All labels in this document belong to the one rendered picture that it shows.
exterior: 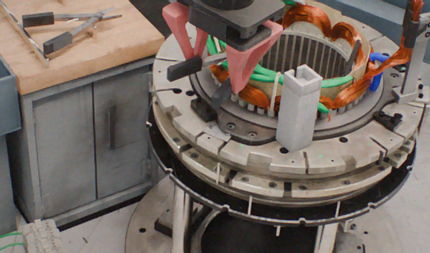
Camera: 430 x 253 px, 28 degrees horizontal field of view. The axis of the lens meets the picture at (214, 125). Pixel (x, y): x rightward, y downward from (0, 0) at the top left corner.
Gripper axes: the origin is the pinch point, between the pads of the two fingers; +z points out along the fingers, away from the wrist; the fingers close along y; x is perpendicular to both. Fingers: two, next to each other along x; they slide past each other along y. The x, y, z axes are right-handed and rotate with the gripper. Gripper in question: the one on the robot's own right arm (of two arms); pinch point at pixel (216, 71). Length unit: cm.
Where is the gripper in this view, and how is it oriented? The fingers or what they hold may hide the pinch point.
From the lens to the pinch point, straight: 90.2
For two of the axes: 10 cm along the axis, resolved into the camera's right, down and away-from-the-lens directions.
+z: -1.0, 7.7, 6.3
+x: 6.4, -4.3, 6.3
